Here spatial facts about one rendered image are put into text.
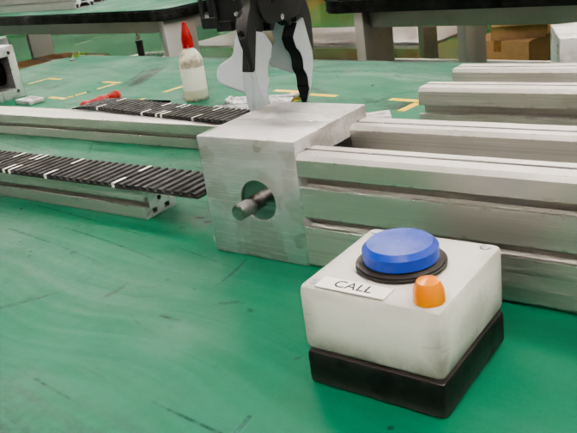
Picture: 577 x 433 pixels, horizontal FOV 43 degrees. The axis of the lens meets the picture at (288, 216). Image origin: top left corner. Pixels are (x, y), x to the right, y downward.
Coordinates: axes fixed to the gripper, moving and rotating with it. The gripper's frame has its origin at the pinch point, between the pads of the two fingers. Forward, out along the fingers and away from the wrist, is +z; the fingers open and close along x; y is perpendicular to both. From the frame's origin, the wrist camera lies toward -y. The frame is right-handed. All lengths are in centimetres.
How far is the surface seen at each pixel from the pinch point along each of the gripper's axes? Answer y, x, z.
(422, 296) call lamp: -33.2, 35.0, -0.7
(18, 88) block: 75, -17, 4
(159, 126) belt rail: 18.6, 1.7, 3.0
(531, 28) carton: 95, -356, 52
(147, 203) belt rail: 2.2, 19.9, 4.3
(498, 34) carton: 113, -351, 53
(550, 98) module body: -29.3, 4.3, -2.2
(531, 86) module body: -27.4, 3.2, -2.9
